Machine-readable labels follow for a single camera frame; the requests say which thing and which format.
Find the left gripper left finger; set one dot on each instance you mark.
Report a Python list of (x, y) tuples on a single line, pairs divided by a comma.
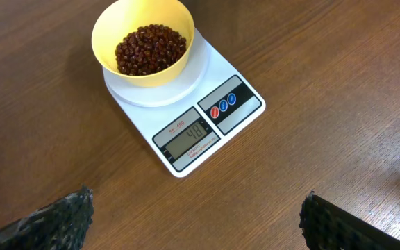
[(62, 224)]

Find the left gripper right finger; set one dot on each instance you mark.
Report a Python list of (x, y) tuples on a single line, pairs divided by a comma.
[(326, 226)]

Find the white digital kitchen scale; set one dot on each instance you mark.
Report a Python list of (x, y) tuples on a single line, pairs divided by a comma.
[(190, 118)]

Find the red beans in bowl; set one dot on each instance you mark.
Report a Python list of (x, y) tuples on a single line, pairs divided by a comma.
[(149, 50)]

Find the pale yellow plastic bowl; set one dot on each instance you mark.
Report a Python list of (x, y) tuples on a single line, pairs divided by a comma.
[(125, 16)]

